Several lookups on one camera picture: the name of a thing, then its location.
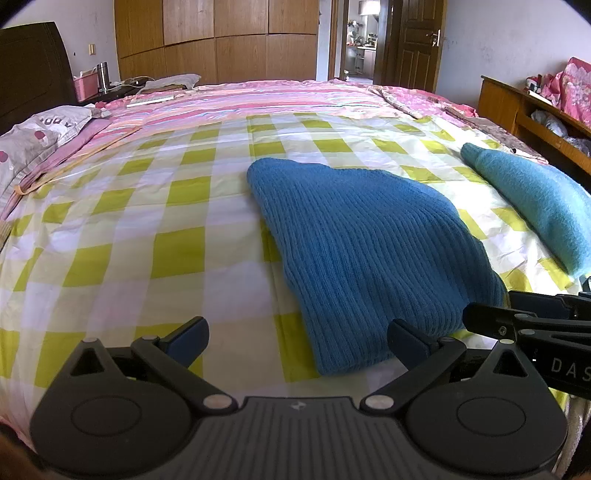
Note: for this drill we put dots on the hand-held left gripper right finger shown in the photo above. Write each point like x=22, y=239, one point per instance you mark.
x=406, y=341

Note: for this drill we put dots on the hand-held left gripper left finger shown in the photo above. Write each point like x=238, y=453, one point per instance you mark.
x=194, y=339

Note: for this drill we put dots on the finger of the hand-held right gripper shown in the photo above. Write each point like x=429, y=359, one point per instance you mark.
x=498, y=321
x=545, y=302

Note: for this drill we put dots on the blue knitted striped sweater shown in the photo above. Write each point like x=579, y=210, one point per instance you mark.
x=369, y=244

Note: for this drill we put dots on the pink clothes pile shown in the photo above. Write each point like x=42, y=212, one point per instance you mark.
x=572, y=87

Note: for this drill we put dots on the teal fleece garment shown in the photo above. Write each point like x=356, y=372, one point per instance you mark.
x=531, y=194

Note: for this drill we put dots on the green checkered bedsheet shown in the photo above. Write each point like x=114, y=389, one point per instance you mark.
x=138, y=230

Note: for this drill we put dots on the white plastic bag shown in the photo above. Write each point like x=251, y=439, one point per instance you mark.
x=549, y=122

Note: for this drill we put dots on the wooden shelf unit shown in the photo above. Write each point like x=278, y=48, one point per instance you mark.
x=498, y=104

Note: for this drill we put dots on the pink pillow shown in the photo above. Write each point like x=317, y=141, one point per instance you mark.
x=83, y=136

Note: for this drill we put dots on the pink floral blanket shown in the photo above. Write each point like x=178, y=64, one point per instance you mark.
x=415, y=99

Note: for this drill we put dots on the white flat book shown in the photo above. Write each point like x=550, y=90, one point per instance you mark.
x=150, y=100

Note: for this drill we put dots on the pink striped quilt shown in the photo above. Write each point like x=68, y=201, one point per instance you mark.
x=277, y=97

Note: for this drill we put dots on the dark nightstand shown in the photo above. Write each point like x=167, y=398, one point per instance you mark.
x=115, y=93

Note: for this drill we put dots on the grey cloth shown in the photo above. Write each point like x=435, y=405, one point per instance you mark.
x=173, y=81

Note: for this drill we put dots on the grey dotted pillow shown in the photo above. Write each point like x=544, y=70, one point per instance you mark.
x=37, y=134

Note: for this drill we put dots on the pink plastic basket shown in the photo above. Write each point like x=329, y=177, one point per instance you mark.
x=87, y=87

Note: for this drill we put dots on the steel thermos flask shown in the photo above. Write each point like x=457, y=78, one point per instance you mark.
x=103, y=76

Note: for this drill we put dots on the brown wooden door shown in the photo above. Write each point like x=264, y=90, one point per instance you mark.
x=415, y=50

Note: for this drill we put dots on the wooden wardrobe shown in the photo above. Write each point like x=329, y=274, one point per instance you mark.
x=217, y=41

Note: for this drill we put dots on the dark wooden headboard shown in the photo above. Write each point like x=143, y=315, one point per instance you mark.
x=32, y=69

